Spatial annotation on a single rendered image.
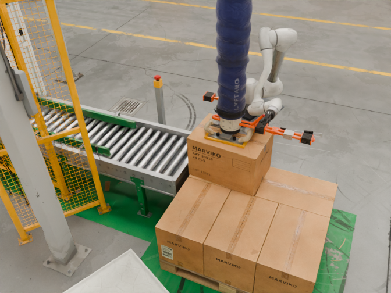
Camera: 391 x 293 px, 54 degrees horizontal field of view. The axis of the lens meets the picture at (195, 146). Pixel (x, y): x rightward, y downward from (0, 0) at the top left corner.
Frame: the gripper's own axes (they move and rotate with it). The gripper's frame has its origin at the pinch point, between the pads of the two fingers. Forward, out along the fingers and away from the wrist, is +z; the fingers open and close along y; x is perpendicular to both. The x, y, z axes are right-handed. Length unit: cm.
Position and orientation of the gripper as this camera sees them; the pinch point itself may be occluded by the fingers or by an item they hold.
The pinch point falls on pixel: (263, 127)
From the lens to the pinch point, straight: 302.0
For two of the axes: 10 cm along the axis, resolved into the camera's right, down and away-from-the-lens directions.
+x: -9.0, -2.4, 3.5
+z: -4.3, 5.8, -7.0
